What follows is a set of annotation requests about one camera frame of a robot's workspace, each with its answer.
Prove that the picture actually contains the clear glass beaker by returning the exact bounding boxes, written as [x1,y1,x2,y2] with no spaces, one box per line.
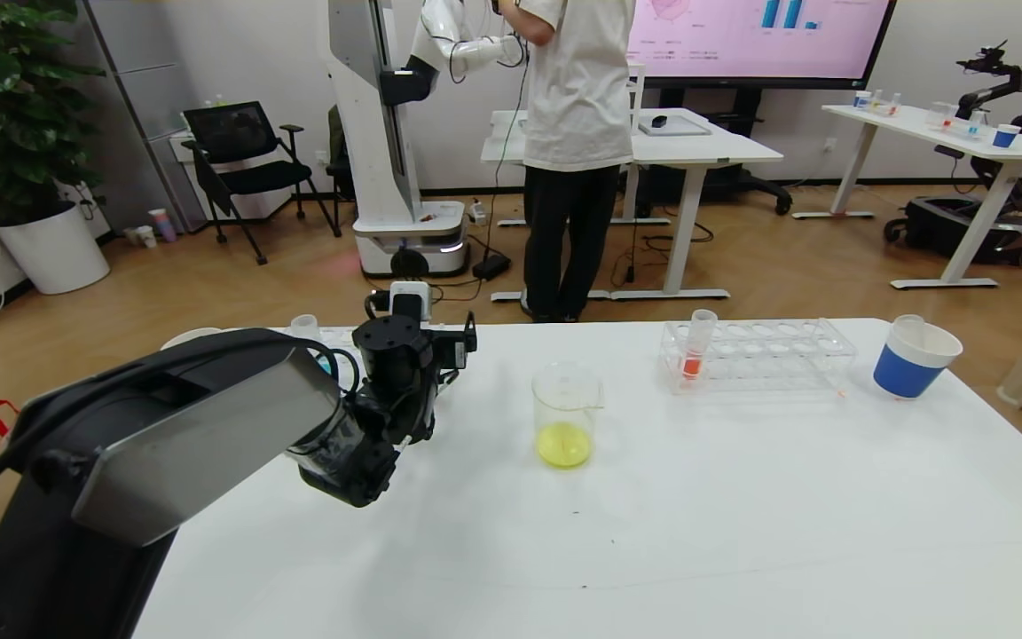
[532,359,606,470]

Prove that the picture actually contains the clear acrylic tube rack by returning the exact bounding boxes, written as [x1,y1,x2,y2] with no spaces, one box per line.
[273,324,454,396]
[660,318,860,397]

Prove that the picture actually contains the red pigment test tube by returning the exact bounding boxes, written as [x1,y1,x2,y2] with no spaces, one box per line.
[681,309,719,381]

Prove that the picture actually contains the blue pigment test tube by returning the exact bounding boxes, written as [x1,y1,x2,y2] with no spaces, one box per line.
[291,314,335,375]

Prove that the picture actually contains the tall white robot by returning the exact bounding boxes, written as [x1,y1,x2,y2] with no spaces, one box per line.
[326,0,530,279]

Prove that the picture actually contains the person in white shirt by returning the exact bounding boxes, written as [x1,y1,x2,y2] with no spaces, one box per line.
[493,0,638,323]

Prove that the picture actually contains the grey flat tray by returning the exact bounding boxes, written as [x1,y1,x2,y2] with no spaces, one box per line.
[638,115,712,137]

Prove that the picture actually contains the white drawer organizer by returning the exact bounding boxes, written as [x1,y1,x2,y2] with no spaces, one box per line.
[628,62,646,136]

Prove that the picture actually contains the blue white paper cup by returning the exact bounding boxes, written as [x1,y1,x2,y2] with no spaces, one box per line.
[873,315,964,400]
[161,327,224,350]

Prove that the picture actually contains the black office chair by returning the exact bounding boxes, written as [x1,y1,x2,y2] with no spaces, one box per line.
[181,99,342,265]

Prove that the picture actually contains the grey cabinet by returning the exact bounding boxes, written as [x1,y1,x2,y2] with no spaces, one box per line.
[85,0,210,233]

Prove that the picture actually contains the long white desk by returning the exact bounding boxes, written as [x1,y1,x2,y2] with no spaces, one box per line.
[792,105,1022,290]

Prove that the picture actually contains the white plant pot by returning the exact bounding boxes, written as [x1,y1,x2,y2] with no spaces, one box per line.
[0,200,111,295]

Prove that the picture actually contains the green potted plant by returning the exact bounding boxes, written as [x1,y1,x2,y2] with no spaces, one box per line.
[0,0,106,225]

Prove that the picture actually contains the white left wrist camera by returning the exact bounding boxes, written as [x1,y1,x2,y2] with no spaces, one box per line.
[389,282,433,322]

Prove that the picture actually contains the wall display screen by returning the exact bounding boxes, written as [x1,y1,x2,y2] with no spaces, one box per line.
[626,0,898,90]

